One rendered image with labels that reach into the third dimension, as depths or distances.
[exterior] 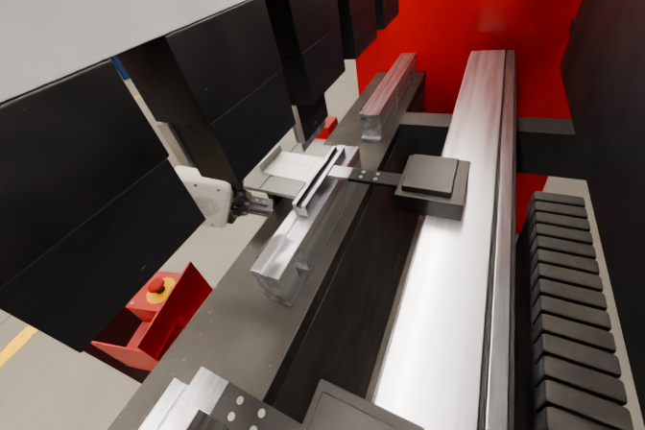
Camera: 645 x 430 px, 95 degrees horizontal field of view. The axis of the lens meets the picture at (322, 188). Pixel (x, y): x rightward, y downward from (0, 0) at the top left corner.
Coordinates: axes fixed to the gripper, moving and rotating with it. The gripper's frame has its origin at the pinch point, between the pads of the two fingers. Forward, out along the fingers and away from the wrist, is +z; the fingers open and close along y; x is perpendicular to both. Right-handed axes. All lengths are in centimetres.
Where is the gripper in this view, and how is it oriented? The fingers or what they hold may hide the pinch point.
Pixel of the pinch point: (260, 206)
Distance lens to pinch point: 55.5
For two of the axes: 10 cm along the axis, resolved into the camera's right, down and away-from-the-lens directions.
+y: 3.3, -7.4, -5.8
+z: 9.4, 2.1, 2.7
